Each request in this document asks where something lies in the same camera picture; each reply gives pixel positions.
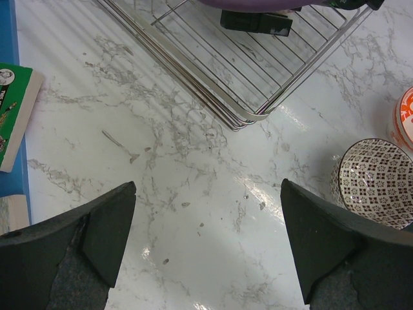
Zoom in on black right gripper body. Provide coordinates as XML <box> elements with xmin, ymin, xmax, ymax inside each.
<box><xmin>220</xmin><ymin>10</ymin><xmax>293</xmax><ymax>36</ymax></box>

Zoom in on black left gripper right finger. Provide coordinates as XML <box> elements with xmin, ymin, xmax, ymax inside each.
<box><xmin>281</xmin><ymin>180</ymin><xmax>412</xmax><ymax>309</ymax></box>

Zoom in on beige book edge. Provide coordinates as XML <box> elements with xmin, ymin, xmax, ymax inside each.
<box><xmin>0</xmin><ymin>194</ymin><xmax>30</xmax><ymax>235</ymax></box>

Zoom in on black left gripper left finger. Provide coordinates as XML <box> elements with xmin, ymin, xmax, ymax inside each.
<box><xmin>1</xmin><ymin>181</ymin><xmax>136</xmax><ymax>309</ymax></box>

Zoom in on metal wire dish rack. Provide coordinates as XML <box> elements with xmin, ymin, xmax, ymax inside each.
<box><xmin>101</xmin><ymin>1</ymin><xmax>372</xmax><ymax>131</ymax></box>

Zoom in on orange white floral bowl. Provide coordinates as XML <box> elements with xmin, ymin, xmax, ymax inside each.
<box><xmin>387</xmin><ymin>87</ymin><xmax>412</xmax><ymax>152</ymax></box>

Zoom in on gold lattice pattern bowl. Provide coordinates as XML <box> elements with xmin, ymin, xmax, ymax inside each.
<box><xmin>330</xmin><ymin>138</ymin><xmax>412</xmax><ymax>230</ymax></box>

